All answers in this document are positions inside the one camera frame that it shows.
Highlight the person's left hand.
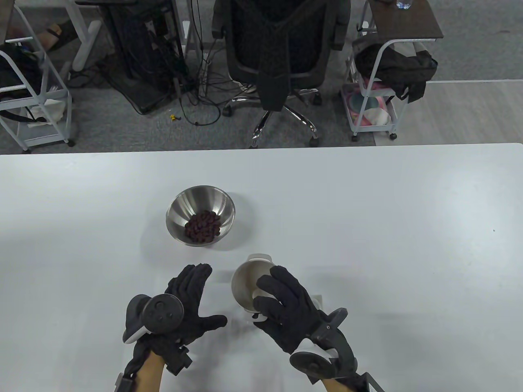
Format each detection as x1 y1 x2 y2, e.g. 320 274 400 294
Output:
135 263 228 356

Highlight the person's right hand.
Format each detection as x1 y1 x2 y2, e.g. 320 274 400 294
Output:
253 265 328 355

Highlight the beige funnel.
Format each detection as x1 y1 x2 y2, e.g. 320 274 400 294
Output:
231 254 278 319

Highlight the stainless steel bowl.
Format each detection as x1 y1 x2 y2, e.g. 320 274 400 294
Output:
165 185 236 247

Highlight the person's left forearm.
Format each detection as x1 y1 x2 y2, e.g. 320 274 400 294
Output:
137 352 166 392

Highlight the black round tracker controller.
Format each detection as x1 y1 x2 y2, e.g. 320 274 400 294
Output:
123 294 185 345
289 307 358 384

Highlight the black wrist sensor pack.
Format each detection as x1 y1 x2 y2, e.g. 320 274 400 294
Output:
360 371 385 392
114 372 135 392

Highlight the white rolling cart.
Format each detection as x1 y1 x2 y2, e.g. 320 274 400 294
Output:
341 18 438 143
0 0 76 154

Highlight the pink and teal cloth bag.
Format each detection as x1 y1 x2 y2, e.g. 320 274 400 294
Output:
344 77 396 129

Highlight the white cloth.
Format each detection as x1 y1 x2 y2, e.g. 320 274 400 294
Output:
25 98 67 128

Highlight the black computer stand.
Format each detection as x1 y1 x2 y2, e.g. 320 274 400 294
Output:
98 0 189 116

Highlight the white desk leg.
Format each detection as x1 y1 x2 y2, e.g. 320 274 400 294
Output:
65 0 102 72

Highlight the black backpack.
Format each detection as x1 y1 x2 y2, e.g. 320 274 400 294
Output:
353 41 438 103

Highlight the black bag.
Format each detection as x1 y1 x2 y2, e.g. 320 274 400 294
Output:
0 43 46 123

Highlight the black office chair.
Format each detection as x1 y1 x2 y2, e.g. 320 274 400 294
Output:
212 0 352 148

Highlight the brown side table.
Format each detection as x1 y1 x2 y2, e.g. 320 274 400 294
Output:
368 0 444 41

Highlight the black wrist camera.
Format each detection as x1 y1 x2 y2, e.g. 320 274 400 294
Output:
163 345 193 376

